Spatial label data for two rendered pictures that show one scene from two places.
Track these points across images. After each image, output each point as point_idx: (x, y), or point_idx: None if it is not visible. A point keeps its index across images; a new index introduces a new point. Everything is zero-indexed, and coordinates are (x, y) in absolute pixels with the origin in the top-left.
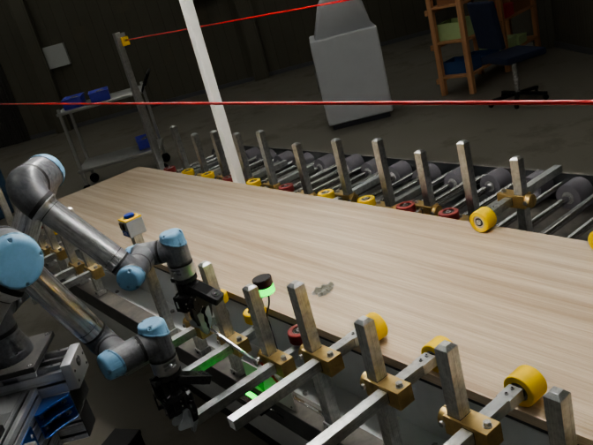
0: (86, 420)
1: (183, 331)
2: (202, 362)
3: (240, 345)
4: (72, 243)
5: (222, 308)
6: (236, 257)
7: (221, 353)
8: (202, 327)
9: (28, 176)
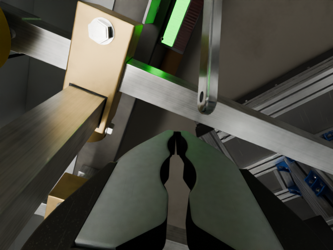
0: (321, 237)
1: None
2: (230, 107)
3: (122, 18)
4: None
5: (5, 150)
6: None
7: (169, 78)
8: (228, 157)
9: None
